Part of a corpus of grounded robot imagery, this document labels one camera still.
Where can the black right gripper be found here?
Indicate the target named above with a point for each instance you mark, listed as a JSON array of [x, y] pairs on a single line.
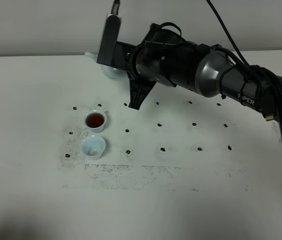
[[165, 57]]

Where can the light blue porcelain teapot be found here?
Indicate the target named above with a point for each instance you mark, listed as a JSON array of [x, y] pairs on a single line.
[[110, 72]]

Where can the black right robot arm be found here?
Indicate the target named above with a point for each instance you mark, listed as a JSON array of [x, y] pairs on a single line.
[[221, 72]]

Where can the light blue far teacup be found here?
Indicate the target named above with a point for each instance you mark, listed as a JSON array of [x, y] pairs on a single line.
[[95, 120]]

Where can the light blue teacup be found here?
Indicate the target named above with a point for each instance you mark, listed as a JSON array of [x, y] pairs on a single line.
[[93, 147], [95, 120]]

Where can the light blue near teacup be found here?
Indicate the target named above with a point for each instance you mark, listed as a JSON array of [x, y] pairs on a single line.
[[93, 147]]

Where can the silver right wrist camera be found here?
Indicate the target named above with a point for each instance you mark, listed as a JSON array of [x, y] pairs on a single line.
[[112, 52]]

